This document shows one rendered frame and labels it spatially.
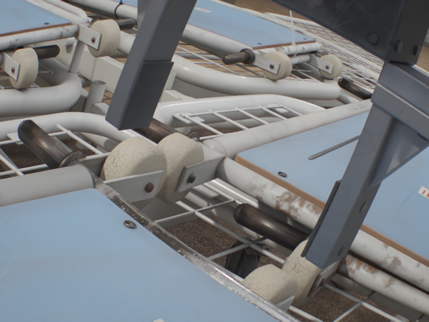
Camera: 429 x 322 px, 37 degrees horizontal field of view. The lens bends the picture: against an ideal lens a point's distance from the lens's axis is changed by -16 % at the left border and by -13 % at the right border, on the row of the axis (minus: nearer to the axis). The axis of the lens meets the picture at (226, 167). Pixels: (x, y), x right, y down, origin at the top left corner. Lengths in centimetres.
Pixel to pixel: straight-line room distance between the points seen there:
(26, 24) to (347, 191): 85
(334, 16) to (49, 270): 24
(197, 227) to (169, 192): 129
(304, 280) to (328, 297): 119
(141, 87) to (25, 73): 61
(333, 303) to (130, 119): 144
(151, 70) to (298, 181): 38
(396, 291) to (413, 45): 40
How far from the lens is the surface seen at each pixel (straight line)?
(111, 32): 105
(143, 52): 37
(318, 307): 174
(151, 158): 60
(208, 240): 190
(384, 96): 30
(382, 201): 79
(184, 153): 66
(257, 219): 71
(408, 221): 77
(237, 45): 152
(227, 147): 74
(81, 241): 47
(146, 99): 39
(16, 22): 112
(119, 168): 59
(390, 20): 29
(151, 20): 37
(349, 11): 30
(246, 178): 71
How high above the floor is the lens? 79
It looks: 19 degrees down
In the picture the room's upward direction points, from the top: 18 degrees clockwise
